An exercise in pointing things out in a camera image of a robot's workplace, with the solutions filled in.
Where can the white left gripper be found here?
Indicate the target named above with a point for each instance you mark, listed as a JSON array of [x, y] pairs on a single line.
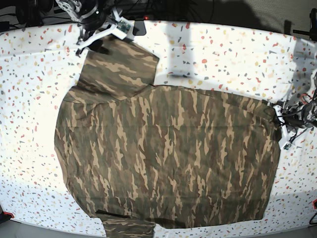
[[288, 132]]

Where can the red table clamp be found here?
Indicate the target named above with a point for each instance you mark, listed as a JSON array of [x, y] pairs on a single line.
[[6, 215]]

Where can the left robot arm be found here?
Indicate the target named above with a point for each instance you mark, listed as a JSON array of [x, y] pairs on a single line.
[[302, 115]]

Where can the black power strip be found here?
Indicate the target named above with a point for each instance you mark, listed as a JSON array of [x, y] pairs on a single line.
[[200, 11]]

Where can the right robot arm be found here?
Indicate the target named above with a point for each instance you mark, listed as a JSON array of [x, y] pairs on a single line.
[[82, 11]]

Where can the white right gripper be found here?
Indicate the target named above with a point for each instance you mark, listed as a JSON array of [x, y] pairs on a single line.
[[105, 24]]

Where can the camouflage T-shirt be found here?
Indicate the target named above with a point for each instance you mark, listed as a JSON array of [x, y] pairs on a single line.
[[137, 155]]

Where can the white speckled table cloth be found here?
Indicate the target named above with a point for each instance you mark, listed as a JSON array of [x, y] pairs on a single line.
[[38, 66]]

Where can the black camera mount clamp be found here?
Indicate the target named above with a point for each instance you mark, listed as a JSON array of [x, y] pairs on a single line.
[[139, 28]]

